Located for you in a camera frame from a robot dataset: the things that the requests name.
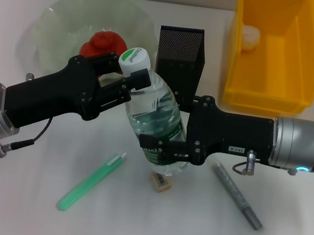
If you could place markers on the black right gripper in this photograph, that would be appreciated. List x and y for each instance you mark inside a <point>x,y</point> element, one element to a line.
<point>237,135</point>

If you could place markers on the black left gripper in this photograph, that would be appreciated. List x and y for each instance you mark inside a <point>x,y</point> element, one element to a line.
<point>54,93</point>

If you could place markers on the clear water bottle green label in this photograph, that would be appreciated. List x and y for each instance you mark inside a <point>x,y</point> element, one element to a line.
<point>155,105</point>

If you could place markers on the red-orange fruit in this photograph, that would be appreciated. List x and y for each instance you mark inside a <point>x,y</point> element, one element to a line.
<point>103,41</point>

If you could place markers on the white paper ball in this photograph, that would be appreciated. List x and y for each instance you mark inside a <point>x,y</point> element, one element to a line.
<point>250,38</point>

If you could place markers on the beige eraser with barcode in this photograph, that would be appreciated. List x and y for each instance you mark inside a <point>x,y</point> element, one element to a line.
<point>161,184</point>

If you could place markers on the black mesh pen holder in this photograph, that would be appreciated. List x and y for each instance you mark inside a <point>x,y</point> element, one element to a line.
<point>181,53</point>

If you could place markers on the pale green glass fruit plate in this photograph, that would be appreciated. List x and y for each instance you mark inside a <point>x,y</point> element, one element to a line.
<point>65,21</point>

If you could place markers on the grey pen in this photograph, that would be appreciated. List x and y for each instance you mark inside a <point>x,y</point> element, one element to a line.
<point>237,196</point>

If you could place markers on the mint green pen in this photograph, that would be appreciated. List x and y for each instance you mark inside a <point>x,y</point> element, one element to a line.
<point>88,178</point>

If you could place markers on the silver left gripper connector stub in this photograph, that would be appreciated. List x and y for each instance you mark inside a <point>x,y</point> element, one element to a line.
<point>30,76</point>

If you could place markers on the yellow plastic bin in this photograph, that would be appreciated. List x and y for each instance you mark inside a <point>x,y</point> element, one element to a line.
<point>282,53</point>

